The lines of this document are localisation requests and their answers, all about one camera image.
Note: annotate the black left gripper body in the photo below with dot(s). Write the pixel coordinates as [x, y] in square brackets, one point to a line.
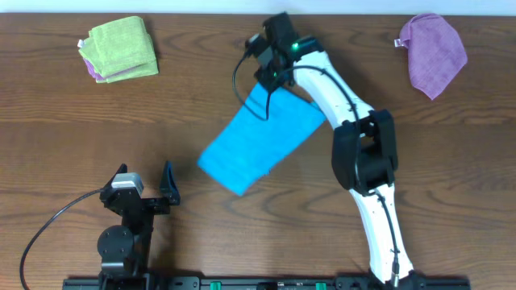
[146, 204]

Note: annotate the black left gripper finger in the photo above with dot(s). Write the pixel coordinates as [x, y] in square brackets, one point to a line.
[168, 187]
[122, 169]

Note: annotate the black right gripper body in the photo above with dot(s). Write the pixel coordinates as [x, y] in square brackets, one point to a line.
[268, 78]

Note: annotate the blue microfiber cloth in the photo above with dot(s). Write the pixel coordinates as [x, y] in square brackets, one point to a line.
[250, 147]

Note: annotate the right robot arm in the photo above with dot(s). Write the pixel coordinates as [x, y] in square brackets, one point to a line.
[364, 150]

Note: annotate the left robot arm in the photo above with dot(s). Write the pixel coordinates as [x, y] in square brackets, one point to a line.
[125, 248]

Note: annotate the folded purple cloth in stack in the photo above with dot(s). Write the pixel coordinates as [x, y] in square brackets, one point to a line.
[92, 69]

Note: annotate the folded green cloth bottom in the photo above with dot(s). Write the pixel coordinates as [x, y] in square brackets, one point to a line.
[142, 70]

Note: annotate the folded green cloth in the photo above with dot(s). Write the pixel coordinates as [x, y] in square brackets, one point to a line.
[118, 45]
[142, 70]

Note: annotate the folded green cloth top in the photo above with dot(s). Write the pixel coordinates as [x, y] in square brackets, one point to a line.
[118, 45]

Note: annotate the purple microfiber cloth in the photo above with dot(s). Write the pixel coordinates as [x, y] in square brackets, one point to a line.
[435, 53]

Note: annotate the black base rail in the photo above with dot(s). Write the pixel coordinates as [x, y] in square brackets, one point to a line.
[360, 282]

